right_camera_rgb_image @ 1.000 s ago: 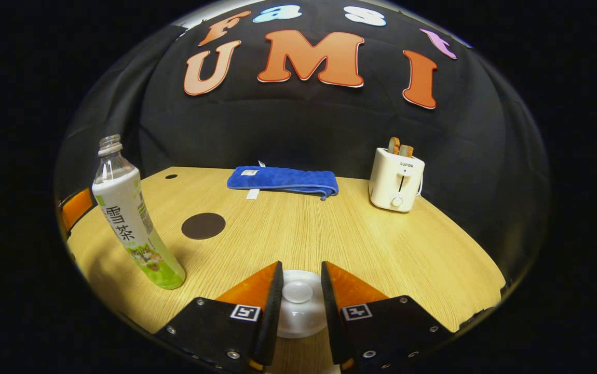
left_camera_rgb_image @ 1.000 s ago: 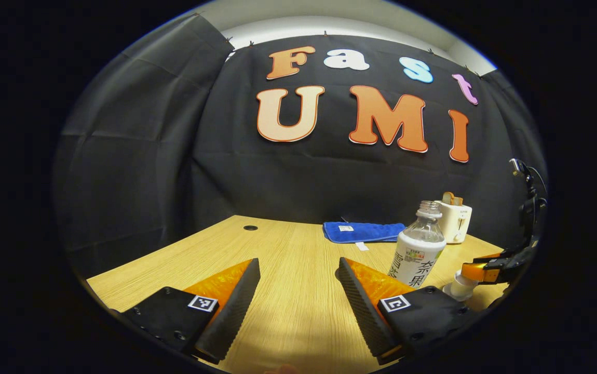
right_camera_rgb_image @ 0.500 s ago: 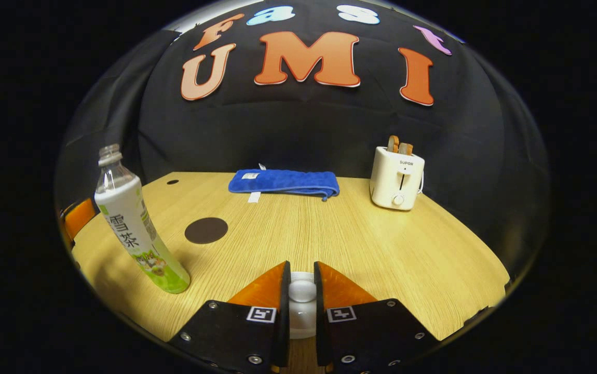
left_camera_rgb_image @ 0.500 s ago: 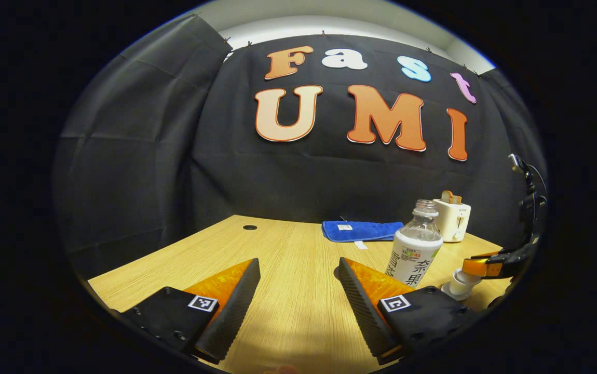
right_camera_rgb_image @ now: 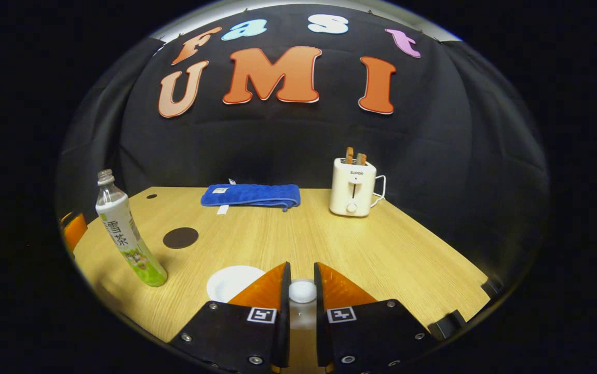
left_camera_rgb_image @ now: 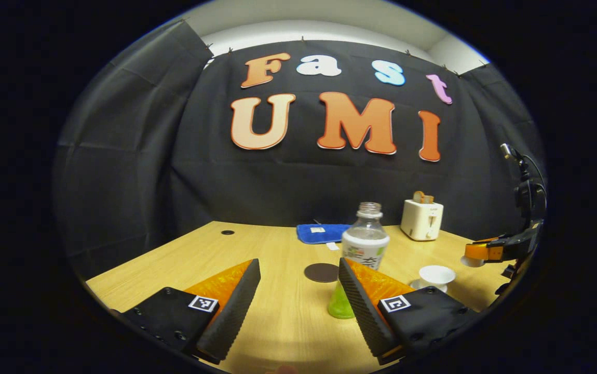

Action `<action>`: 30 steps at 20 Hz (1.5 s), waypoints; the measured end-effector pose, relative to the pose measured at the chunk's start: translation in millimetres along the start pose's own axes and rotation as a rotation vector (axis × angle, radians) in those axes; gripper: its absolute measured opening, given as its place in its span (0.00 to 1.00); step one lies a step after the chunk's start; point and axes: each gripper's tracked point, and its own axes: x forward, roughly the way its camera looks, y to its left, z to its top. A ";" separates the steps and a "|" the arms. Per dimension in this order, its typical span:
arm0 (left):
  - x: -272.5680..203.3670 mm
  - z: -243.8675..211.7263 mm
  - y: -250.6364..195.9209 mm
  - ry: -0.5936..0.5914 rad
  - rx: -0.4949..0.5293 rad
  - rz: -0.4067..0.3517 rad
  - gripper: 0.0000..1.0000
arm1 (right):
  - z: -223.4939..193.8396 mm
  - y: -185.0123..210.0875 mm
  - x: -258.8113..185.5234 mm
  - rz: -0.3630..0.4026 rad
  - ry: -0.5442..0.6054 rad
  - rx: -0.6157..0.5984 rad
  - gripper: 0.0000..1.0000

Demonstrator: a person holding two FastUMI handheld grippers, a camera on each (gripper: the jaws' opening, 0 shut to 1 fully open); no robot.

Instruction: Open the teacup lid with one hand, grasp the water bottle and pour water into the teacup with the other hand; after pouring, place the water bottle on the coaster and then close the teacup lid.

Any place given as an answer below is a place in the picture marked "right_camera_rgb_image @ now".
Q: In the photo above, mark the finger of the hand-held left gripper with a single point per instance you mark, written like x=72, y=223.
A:
x=75, y=231

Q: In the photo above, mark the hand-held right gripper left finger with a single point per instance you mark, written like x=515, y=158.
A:
x=282, y=322

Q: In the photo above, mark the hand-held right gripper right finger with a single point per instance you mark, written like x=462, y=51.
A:
x=322, y=322

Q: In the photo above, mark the white teacup lid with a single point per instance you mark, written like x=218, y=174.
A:
x=302, y=291

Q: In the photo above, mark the clear water bottle green label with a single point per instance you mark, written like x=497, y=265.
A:
x=122, y=228

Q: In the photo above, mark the black table clamp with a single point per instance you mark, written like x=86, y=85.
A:
x=446, y=324
x=491, y=287

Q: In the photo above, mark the blue towel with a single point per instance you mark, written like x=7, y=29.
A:
x=252, y=195

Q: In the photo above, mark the white toaster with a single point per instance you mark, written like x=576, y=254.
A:
x=351, y=189

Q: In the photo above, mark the toast slice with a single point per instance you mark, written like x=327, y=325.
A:
x=349, y=155
x=361, y=159

